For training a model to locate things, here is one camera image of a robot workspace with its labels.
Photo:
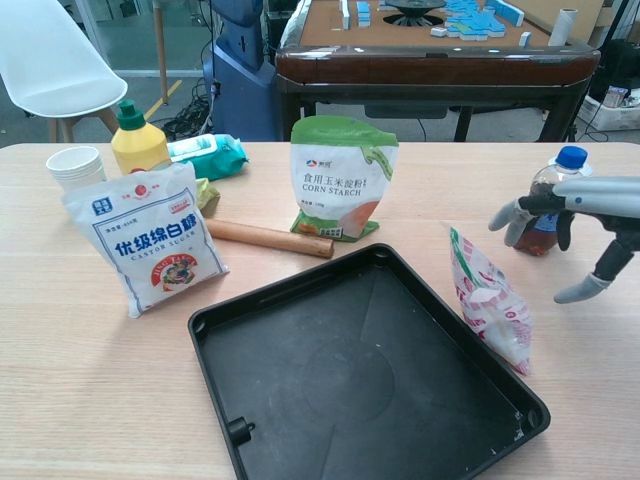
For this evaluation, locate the yellow bottle green cap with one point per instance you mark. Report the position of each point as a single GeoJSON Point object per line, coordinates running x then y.
{"type": "Point", "coordinates": [137, 145]}

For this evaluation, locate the black mahjong table centre dish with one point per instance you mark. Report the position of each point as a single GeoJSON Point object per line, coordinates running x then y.
{"type": "Point", "coordinates": [412, 10]}

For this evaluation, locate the flat white mahjong tile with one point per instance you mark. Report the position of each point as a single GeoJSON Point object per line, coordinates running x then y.
{"type": "Point", "coordinates": [439, 32]}

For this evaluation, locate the cola bottle blue cap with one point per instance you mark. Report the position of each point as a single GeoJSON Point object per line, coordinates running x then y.
{"type": "Point", "coordinates": [539, 241]}

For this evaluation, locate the upright blue white mahjong tile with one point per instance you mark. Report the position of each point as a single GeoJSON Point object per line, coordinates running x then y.
{"type": "Point", "coordinates": [525, 39]}

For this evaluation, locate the white castor sugar bag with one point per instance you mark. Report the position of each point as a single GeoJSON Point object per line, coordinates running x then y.
{"type": "Point", "coordinates": [150, 240]}

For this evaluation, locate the blue machine base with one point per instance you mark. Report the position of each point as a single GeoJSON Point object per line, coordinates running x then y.
{"type": "Point", "coordinates": [240, 90]}

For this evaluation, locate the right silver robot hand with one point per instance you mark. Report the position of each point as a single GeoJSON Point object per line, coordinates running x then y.
{"type": "Point", "coordinates": [595, 197]}

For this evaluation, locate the short mahjong tile stack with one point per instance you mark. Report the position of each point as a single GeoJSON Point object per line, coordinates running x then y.
{"type": "Point", "coordinates": [363, 14]}

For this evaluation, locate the green white corn starch bag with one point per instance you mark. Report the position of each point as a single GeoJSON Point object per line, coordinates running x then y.
{"type": "Point", "coordinates": [335, 185]}

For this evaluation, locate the long mahjong tile row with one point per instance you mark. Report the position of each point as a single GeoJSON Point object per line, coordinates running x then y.
{"type": "Point", "coordinates": [345, 12]}

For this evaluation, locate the wooden rolling pin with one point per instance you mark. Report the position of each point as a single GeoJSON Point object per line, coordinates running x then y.
{"type": "Point", "coordinates": [270, 237]}

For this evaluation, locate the black baking tray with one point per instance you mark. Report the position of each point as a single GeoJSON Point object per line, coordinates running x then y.
{"type": "Point", "coordinates": [350, 375]}

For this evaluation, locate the small red white packet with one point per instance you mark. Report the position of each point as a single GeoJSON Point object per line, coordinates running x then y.
{"type": "Point", "coordinates": [495, 310]}

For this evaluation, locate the white chair wooden legs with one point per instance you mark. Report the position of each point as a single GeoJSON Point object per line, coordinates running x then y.
{"type": "Point", "coordinates": [50, 60]}

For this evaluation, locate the blue mahjong tile heap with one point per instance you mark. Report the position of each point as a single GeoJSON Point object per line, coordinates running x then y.
{"type": "Point", "coordinates": [472, 22]}

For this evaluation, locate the white paper cup stack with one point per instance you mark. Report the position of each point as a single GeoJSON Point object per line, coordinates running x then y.
{"type": "Point", "coordinates": [75, 165]}

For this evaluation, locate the dark wood mahjong table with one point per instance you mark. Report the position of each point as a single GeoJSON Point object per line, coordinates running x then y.
{"type": "Point", "coordinates": [425, 65]}

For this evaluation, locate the white paper roll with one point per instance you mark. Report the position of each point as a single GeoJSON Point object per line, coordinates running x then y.
{"type": "Point", "coordinates": [562, 27]}

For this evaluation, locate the white cardboard box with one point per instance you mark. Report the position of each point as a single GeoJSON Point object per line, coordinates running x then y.
{"type": "Point", "coordinates": [612, 112]}

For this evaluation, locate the teal wet wipes pack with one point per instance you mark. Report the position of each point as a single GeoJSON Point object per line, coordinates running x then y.
{"type": "Point", "coordinates": [220, 157]}

